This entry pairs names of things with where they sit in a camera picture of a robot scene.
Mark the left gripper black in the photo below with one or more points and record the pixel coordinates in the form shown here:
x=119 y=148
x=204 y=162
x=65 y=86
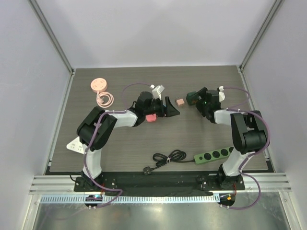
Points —
x=171 y=111

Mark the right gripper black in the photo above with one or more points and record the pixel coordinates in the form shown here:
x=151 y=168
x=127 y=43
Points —
x=201 y=98

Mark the green patterned cube adapter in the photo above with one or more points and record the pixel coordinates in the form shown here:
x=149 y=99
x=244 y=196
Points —
x=192 y=98

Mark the pink red plug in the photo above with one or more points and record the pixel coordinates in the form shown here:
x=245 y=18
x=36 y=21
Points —
x=151 y=118

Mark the green power strip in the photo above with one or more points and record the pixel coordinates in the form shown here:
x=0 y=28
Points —
x=214 y=155

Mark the pink round power socket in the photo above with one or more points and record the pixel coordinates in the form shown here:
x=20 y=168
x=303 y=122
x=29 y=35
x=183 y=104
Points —
x=98 y=85

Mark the white triangular power socket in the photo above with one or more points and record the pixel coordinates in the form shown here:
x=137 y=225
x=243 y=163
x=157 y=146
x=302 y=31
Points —
x=76 y=146

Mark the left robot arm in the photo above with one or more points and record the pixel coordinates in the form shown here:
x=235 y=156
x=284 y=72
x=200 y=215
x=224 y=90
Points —
x=96 y=128

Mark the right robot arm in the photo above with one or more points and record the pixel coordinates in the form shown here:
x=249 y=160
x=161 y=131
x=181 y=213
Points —
x=250 y=133

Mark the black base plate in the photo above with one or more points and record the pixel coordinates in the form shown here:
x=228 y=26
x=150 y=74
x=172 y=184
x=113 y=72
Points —
x=141 y=184

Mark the white slotted cable duct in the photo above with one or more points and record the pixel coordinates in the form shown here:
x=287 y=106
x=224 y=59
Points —
x=98 y=199

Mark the aluminium frame rail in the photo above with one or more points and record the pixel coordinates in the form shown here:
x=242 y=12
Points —
x=62 y=184

